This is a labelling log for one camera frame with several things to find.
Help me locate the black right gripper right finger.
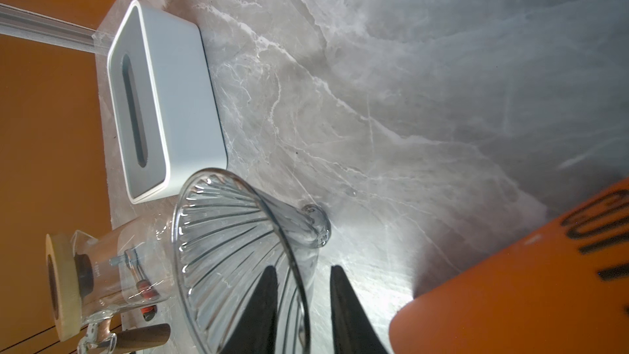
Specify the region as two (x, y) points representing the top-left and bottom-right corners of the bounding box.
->
(330, 265), (388, 354)

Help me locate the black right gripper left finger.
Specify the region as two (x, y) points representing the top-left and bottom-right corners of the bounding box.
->
(221, 265), (278, 354)

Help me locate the clear glass dripper cone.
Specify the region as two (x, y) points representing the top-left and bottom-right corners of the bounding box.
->
(171, 169), (331, 353)

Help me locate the white grey tissue box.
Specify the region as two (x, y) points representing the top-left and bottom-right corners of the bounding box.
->
(106, 0), (228, 204)

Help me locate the red handled ratchet wrench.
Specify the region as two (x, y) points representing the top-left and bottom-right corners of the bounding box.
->
(136, 280), (160, 322)

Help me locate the aluminium corner post left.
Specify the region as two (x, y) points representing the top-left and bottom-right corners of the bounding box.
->
(1, 3), (113, 55)

